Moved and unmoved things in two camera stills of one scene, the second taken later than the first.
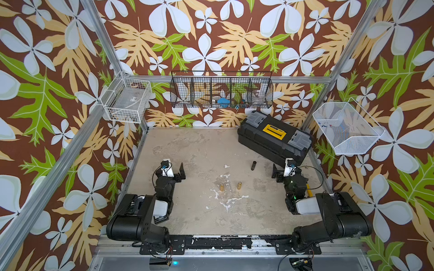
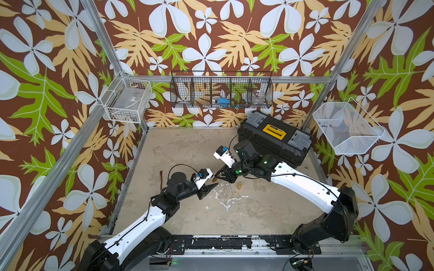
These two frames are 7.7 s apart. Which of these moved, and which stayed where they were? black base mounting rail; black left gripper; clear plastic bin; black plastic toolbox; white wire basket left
Moved: black left gripper
Stayed: clear plastic bin; black plastic toolbox; black base mounting rail; white wire basket left
